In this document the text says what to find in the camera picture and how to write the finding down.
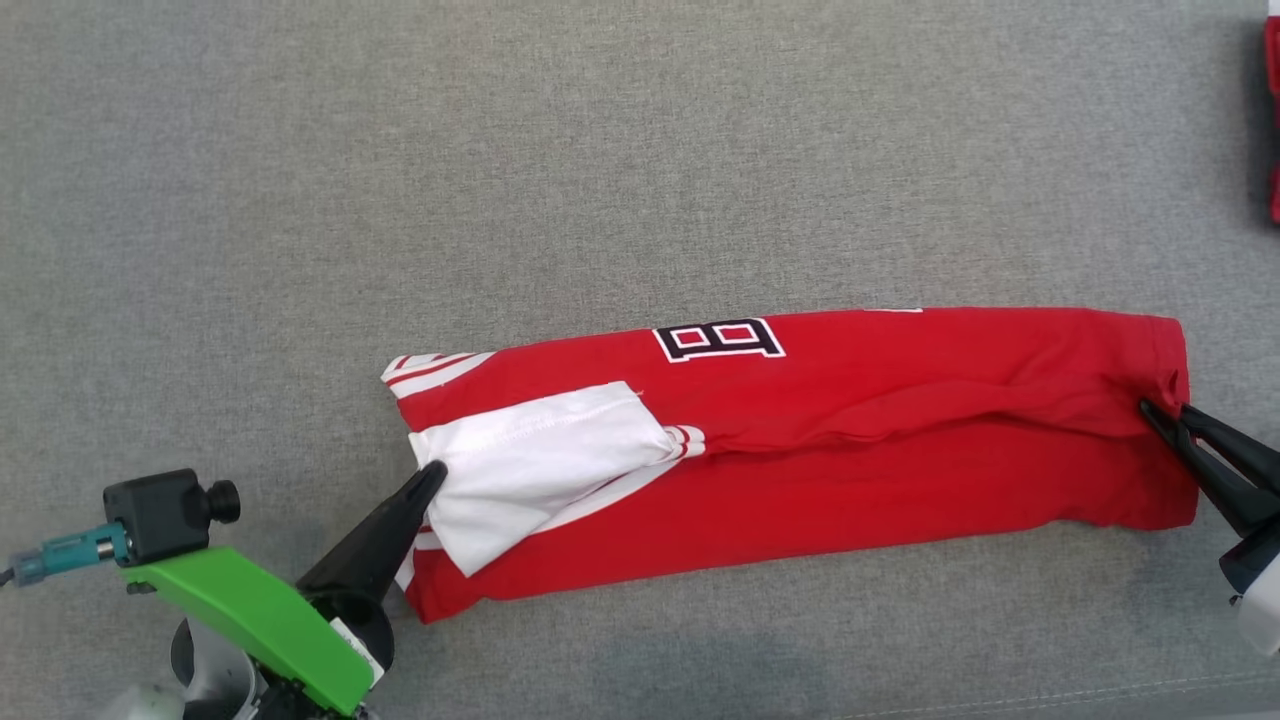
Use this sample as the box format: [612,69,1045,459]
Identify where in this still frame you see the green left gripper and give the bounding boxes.
[122,460,449,717]

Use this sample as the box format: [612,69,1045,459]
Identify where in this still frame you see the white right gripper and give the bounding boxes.
[1139,398,1280,658]

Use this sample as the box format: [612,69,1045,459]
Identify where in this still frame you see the red shorts with white stripe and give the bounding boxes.
[1262,14,1280,224]

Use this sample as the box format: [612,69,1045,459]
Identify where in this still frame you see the red jersey with white sleeves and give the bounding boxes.
[381,306,1200,625]

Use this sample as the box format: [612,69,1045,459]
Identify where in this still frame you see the grey fabric sofa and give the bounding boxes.
[0,0,1280,720]

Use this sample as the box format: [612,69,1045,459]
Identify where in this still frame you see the left cable with teal plug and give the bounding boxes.
[0,524,132,589]

